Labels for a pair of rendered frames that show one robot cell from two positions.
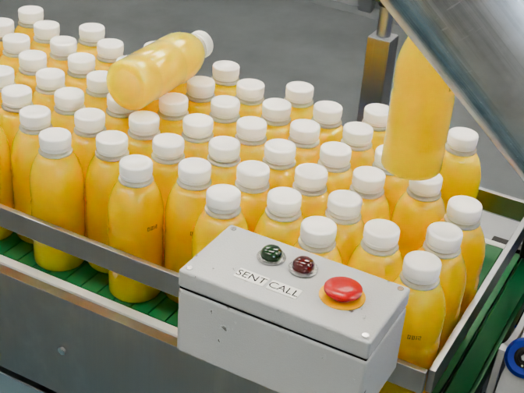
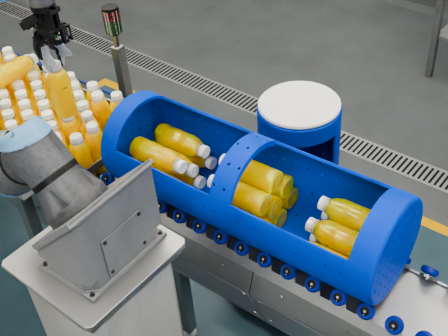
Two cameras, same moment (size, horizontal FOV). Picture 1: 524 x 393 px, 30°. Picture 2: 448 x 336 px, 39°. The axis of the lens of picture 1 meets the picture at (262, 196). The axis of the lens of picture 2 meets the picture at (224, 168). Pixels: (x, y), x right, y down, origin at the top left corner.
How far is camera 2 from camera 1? 1.32 m
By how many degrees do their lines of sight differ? 15
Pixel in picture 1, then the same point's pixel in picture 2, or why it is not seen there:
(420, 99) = (54, 93)
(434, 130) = (63, 102)
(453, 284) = (79, 153)
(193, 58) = (23, 67)
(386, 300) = not seen: hidden behind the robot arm
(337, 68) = (256, 13)
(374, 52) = (114, 53)
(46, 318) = not seen: outside the picture
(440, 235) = (72, 137)
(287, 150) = (43, 104)
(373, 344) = not seen: hidden behind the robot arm
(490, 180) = (314, 78)
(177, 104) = (17, 85)
